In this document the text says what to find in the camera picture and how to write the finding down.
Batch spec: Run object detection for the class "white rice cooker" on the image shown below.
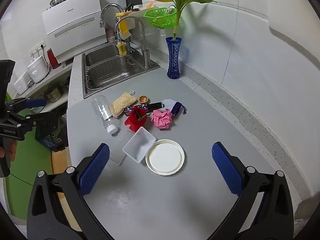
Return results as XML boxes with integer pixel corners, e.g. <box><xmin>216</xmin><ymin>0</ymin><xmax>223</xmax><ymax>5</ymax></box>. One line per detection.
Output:
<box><xmin>27</xmin><ymin>54</ymin><xmax>50</xmax><ymax>83</ymax></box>

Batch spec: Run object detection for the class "steel kitchen sink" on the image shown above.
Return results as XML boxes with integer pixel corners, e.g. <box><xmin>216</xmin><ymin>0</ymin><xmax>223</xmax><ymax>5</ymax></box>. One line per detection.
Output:
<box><xmin>82</xmin><ymin>42</ymin><xmax>161</xmax><ymax>99</ymax></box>

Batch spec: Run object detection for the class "green cabinet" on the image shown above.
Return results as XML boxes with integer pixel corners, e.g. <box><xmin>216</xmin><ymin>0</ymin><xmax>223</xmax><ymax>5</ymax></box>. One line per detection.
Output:
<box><xmin>4</xmin><ymin>92</ymin><xmax>53</xmax><ymax>218</ymax></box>

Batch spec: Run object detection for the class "blue glass vase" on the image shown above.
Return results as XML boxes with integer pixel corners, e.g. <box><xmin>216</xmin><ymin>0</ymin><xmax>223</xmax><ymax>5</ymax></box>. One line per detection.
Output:
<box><xmin>165</xmin><ymin>37</ymin><xmax>182</xmax><ymax>79</ymax></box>

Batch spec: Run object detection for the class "steel wire sink basket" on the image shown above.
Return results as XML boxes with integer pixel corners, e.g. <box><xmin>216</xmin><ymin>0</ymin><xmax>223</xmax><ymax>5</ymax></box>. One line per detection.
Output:
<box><xmin>85</xmin><ymin>55</ymin><xmax>141</xmax><ymax>90</ymax></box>

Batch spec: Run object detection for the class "clear plastic lid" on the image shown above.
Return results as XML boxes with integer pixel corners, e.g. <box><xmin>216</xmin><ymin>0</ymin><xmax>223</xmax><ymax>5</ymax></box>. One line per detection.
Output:
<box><xmin>109</xmin><ymin>127</ymin><xmax>135</xmax><ymax>165</ymax></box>

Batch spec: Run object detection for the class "dark printed wrapper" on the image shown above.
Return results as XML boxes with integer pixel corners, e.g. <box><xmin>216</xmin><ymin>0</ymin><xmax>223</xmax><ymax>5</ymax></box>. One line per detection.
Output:
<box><xmin>124</xmin><ymin>105</ymin><xmax>150</xmax><ymax>113</ymax></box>

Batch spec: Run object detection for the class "white round lid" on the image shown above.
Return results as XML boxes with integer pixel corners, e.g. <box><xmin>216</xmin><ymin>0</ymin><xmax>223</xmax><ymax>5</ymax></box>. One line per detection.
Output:
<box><xmin>145</xmin><ymin>139</ymin><xmax>186</xmax><ymax>176</ymax></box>

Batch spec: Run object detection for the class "green bamboo plant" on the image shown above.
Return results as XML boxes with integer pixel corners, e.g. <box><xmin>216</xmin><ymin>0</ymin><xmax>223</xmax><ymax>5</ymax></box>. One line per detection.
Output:
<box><xmin>137</xmin><ymin>0</ymin><xmax>217</xmax><ymax>40</ymax></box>

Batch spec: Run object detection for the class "pink paper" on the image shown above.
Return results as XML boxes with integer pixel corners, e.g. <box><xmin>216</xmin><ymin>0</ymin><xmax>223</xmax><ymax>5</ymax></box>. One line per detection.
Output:
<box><xmin>151</xmin><ymin>109</ymin><xmax>174</xmax><ymax>130</ymax></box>

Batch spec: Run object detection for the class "black double trash bin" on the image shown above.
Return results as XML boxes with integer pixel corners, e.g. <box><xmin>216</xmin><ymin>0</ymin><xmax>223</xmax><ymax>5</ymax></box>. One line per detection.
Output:
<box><xmin>35</xmin><ymin>120</ymin><xmax>69</xmax><ymax>153</ymax></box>

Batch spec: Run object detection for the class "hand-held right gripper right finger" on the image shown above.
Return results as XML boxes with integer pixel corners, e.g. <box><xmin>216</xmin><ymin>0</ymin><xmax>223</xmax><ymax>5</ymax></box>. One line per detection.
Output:
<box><xmin>209</xmin><ymin>142</ymin><xmax>294</xmax><ymax>240</ymax></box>

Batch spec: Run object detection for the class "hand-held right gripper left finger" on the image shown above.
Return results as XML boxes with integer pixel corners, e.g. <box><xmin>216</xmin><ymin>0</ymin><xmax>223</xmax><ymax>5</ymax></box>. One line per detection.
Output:
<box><xmin>27</xmin><ymin>143</ymin><xmax>118</xmax><ymax>240</ymax></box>

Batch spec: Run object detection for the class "person's left hand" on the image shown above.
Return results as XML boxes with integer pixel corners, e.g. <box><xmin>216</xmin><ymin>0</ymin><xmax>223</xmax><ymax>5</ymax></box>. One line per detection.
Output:
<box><xmin>0</xmin><ymin>141</ymin><xmax>17</xmax><ymax>162</ymax></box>

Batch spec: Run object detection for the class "red cloth pouch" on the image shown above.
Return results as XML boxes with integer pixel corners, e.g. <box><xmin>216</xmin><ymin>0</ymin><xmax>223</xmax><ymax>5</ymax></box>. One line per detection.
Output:
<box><xmin>124</xmin><ymin>107</ymin><xmax>148</xmax><ymax>132</ymax></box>

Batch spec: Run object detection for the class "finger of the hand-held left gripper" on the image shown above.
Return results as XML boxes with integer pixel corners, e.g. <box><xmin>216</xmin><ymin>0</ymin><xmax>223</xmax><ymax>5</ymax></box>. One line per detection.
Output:
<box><xmin>4</xmin><ymin>97</ymin><xmax>48</xmax><ymax>113</ymax></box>
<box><xmin>7</xmin><ymin>113</ymin><xmax>59</xmax><ymax>137</ymax></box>

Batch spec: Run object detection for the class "white dishwasher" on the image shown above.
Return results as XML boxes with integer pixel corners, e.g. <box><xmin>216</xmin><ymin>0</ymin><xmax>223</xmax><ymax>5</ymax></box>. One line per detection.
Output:
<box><xmin>41</xmin><ymin>0</ymin><xmax>108</xmax><ymax>58</ymax></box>

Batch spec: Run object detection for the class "steel steamer pot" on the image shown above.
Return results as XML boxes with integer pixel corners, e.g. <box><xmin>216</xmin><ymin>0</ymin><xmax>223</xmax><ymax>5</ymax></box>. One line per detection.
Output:
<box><xmin>45</xmin><ymin>84</ymin><xmax>64</xmax><ymax>103</ymax></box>

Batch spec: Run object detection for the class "yellow plastic holder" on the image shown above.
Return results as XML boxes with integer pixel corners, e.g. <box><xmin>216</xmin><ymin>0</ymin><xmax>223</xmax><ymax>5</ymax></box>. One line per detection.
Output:
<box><xmin>115</xmin><ymin>11</ymin><xmax>137</xmax><ymax>40</ymax></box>

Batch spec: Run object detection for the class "white wall socket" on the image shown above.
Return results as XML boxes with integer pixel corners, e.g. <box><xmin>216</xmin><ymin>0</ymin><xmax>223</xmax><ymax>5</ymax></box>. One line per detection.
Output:
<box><xmin>29</xmin><ymin>40</ymin><xmax>47</xmax><ymax>57</ymax></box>

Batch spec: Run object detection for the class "tall chrome faucet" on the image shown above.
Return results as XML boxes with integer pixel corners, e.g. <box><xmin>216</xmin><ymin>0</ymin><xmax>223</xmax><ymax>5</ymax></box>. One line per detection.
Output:
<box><xmin>114</xmin><ymin>16</ymin><xmax>151</xmax><ymax>69</ymax></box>

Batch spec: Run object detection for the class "curved chrome faucet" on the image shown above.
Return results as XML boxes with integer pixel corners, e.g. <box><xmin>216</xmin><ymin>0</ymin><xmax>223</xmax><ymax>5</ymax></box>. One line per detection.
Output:
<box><xmin>100</xmin><ymin>4</ymin><xmax>125</xmax><ymax>28</ymax></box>

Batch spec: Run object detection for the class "brown cardboard floor sheet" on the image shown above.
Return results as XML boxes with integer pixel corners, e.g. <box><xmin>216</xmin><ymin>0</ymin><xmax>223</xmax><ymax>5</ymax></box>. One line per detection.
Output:
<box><xmin>51</xmin><ymin>147</ymin><xmax>73</xmax><ymax>176</ymax></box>

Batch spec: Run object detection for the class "black tube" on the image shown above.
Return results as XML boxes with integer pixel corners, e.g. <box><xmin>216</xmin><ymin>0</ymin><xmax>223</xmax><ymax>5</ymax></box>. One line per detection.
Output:
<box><xmin>147</xmin><ymin>101</ymin><xmax>165</xmax><ymax>111</ymax></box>

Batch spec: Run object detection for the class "blue and white pouch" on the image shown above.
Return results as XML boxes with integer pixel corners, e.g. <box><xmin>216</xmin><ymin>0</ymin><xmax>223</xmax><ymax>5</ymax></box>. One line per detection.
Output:
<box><xmin>164</xmin><ymin>99</ymin><xmax>187</xmax><ymax>116</ymax></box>

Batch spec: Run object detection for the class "white plastic tray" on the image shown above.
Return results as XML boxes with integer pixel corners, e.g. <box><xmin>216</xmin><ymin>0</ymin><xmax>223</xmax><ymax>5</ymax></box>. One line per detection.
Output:
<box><xmin>122</xmin><ymin>127</ymin><xmax>157</xmax><ymax>161</ymax></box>

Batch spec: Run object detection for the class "green plastic basket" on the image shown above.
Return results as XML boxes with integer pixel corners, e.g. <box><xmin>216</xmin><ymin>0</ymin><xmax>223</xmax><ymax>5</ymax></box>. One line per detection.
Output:
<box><xmin>143</xmin><ymin>7</ymin><xmax>178</xmax><ymax>29</ymax></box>

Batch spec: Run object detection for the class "white rectangular container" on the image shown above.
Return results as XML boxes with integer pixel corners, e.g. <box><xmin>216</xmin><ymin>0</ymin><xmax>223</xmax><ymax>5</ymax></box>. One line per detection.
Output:
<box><xmin>13</xmin><ymin>71</ymin><xmax>32</xmax><ymax>95</ymax></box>

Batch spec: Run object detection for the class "clear plastic bottle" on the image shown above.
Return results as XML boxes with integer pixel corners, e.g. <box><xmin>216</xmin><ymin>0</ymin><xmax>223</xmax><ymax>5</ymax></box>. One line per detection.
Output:
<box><xmin>91</xmin><ymin>95</ymin><xmax>118</xmax><ymax>134</ymax></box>

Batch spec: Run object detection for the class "yellow loofah sponge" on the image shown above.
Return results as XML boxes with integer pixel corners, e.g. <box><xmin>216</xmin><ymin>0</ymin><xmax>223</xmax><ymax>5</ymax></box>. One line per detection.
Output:
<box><xmin>109</xmin><ymin>92</ymin><xmax>138</xmax><ymax>117</ymax></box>

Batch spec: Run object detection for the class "white open shelf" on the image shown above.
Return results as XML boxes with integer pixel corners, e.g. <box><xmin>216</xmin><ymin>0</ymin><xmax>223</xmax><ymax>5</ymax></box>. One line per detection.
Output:
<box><xmin>24</xmin><ymin>65</ymin><xmax>73</xmax><ymax>113</ymax></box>

